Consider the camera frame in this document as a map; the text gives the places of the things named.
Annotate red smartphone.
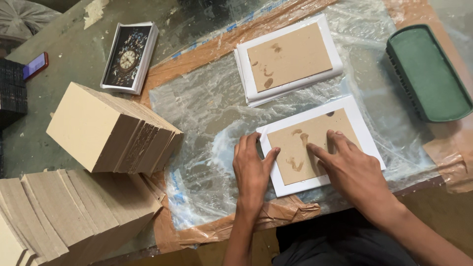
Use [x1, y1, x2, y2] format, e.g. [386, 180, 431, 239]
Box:
[23, 52, 49, 81]

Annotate white paper sheet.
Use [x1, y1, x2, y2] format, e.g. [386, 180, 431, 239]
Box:
[256, 95, 387, 198]

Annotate person's right hand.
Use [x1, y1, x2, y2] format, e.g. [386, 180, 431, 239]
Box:
[306, 129, 389, 218]

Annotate fanned stack of cardboard boards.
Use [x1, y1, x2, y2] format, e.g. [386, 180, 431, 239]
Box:
[0, 169, 166, 266]

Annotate clear plastic sheet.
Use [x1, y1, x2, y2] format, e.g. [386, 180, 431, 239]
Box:
[149, 0, 473, 231]

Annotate stack of white paper sheets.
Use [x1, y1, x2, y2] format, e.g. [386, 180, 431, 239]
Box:
[234, 14, 344, 108]

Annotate person's left hand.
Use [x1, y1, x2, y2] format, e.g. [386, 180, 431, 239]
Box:
[232, 132, 281, 213]

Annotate tilted stack of cardboard boards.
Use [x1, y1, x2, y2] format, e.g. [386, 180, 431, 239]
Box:
[46, 82, 184, 177]

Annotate stack of clock print cards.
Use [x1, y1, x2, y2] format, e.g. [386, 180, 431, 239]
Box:
[100, 21, 159, 96]

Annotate grey round cushion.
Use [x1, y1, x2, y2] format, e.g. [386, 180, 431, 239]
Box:
[0, 0, 62, 42]

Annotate stained brown cardboard sheet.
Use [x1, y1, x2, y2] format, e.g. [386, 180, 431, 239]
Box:
[266, 108, 363, 186]

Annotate brown cardboard sheet with spots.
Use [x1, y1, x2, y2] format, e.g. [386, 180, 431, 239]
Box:
[246, 22, 333, 93]

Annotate brown packing paper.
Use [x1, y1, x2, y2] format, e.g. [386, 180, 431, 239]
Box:
[133, 0, 473, 255]

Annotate green plastic brush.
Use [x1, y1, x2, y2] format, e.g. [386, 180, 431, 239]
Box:
[386, 24, 473, 123]

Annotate person's dark trousers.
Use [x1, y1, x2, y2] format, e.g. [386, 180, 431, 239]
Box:
[271, 209, 420, 266]

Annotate stack of dark boards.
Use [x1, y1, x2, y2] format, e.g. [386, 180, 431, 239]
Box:
[0, 58, 29, 130]

